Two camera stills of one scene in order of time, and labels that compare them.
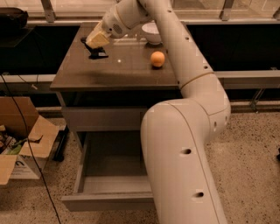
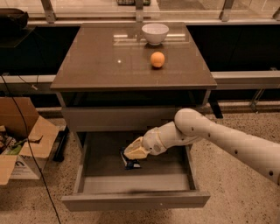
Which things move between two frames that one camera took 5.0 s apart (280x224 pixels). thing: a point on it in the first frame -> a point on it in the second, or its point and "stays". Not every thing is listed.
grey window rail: x=249 y=79 stays
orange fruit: x=157 y=59 stays
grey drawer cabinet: x=105 y=94 stays
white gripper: x=111 y=25 -> x=150 y=142
